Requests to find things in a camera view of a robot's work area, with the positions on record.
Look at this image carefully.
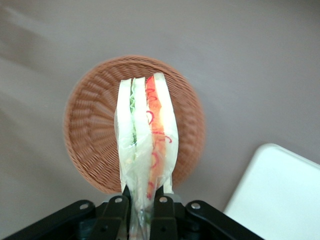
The triangle sandwich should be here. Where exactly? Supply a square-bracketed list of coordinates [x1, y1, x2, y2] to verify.
[113, 71, 180, 240]

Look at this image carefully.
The cream plastic tray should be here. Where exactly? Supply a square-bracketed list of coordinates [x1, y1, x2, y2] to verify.
[223, 143, 320, 240]

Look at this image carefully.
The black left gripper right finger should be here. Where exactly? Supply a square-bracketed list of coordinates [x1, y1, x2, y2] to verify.
[149, 183, 186, 240]

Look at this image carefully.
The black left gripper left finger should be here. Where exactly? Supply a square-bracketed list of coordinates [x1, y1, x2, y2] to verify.
[95, 186, 131, 240]

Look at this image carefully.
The brown round wicker basket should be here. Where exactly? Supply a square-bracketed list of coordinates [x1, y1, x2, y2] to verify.
[63, 54, 207, 195]

